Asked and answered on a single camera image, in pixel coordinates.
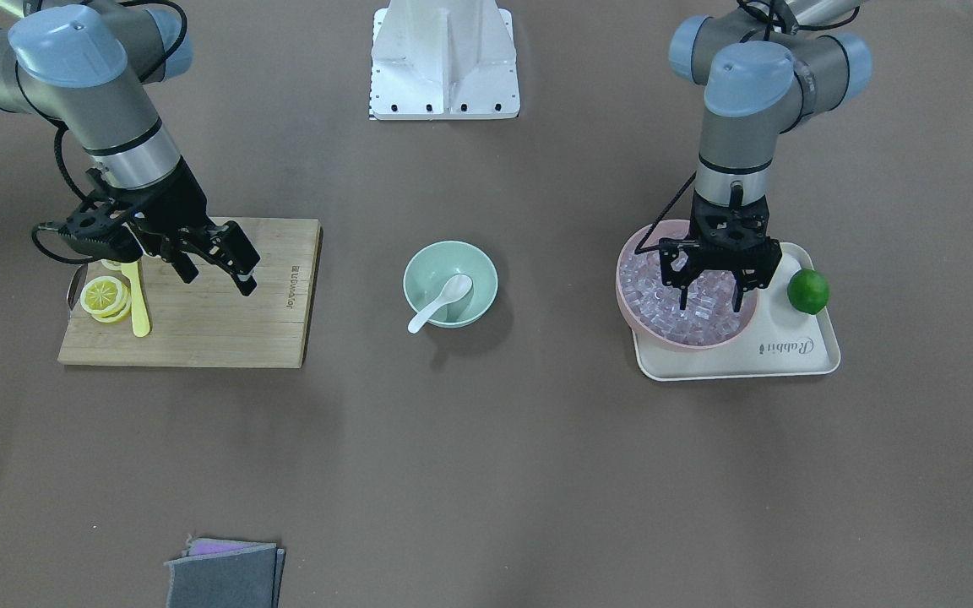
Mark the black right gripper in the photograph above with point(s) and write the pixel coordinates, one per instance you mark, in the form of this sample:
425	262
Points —
176	205

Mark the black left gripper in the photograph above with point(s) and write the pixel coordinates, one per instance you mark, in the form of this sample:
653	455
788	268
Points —
674	261

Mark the clear ice cubes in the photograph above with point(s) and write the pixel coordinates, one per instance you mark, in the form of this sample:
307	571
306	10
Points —
706	317

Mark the white ceramic spoon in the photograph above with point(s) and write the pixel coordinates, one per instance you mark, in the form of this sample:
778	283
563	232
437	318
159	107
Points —
454	289

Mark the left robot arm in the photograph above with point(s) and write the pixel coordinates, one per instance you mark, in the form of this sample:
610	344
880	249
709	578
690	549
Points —
766	67

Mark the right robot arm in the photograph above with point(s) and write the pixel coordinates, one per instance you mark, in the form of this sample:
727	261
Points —
83	66

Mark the pink bowl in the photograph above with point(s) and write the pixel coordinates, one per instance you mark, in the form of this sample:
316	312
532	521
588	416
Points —
643	325

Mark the mint green bowl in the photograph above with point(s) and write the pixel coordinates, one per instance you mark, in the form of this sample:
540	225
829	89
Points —
427	272

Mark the bamboo cutting board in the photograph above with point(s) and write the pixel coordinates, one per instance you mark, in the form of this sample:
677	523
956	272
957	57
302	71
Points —
208	323

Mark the cream plastic tray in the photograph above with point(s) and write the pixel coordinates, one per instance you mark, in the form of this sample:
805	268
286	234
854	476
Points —
778	341

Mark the green lime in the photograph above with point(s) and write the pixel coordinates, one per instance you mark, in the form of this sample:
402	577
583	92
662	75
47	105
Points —
808	291

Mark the yellow plastic knife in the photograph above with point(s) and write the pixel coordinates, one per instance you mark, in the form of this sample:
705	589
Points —
141	325

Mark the front lemon slice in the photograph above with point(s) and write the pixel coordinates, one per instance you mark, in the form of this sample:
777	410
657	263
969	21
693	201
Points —
106	299

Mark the grey folded cloth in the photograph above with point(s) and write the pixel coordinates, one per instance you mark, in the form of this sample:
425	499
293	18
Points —
226	573

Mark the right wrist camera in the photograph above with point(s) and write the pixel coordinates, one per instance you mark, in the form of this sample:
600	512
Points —
97	229

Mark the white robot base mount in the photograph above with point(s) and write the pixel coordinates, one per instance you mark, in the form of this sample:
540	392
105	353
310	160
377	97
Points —
443	60

